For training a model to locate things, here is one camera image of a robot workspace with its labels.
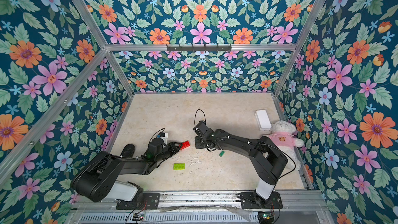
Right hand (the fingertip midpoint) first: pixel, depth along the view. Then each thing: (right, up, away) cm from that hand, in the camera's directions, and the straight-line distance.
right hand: (198, 142), depth 87 cm
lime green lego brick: (-10, -12, -3) cm, 16 cm away
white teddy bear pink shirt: (+49, +6, +1) cm, 49 cm away
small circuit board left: (-28, -32, -16) cm, 45 cm away
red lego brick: (-8, -2, +3) cm, 9 cm away
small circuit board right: (+33, -31, -16) cm, 48 cm away
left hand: (-9, -1, +2) cm, 10 cm away
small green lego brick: (+14, -7, +1) cm, 15 cm away
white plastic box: (+42, +12, +15) cm, 46 cm away
